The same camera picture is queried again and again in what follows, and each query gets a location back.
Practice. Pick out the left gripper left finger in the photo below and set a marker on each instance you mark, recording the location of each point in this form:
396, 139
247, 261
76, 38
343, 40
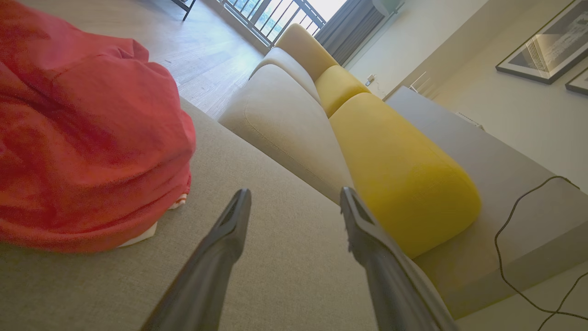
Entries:
206, 276

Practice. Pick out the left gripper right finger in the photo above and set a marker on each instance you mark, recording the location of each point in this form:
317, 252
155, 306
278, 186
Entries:
390, 285

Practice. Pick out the red striped shorts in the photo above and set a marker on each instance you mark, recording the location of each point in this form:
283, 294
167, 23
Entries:
92, 161

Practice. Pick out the yellow sofa back cushion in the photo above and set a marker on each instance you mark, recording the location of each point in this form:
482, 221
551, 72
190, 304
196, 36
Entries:
340, 87
399, 174

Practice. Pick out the beige sofa seat cushion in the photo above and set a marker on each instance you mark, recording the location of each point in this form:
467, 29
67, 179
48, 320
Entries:
285, 124
289, 64

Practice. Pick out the beige sofa back cushion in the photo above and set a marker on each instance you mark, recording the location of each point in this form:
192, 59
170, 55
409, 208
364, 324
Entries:
303, 46

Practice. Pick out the grey curtain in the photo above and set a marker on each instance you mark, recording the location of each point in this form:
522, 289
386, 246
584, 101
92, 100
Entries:
349, 27

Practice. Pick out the balcony railing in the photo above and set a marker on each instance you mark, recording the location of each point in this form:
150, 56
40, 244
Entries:
271, 18

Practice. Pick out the small black framed picture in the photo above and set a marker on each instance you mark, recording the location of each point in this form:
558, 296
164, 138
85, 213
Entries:
579, 83

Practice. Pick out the large black framed picture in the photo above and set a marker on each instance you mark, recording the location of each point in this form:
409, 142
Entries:
546, 46

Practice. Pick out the grey sofa backrest frame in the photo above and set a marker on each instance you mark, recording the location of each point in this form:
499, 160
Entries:
505, 184

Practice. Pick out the white wall socket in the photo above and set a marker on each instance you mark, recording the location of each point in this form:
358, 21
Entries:
370, 80

